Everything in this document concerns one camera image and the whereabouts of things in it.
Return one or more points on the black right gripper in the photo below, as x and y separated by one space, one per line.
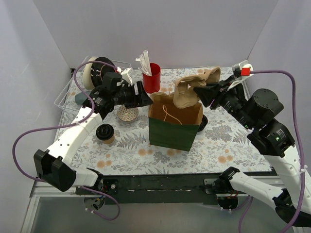
215 94

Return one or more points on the white wire dish rack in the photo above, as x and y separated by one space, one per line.
66 99

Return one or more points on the grey blue cup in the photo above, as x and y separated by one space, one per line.
80 98

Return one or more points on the aluminium frame rail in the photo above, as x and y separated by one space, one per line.
53 211

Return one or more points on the patterned small bowl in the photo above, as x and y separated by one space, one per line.
127 114

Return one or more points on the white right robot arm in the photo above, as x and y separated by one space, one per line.
273 140

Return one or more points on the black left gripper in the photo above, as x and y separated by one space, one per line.
139 94

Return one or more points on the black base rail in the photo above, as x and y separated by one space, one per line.
167 188

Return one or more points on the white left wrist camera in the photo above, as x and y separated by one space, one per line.
127 74

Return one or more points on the white wrapped straw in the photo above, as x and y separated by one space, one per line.
147 62
143 65

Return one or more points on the brown paper coffee cup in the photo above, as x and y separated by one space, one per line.
107 139

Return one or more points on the black round plate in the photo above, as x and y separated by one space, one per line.
98 71

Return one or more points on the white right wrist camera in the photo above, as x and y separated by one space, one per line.
241 71

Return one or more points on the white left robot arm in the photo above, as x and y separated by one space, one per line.
53 164

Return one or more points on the black plastic cup lid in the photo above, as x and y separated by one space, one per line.
104 130

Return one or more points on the green paper bag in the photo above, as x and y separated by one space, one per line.
171 127

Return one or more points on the cream round plate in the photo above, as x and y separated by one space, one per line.
86 79

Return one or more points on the floral tablecloth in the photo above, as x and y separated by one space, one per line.
221 144

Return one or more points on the red ribbed straw holder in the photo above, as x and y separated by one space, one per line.
152 83

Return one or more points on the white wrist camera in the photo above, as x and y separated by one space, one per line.
241 71
127 74

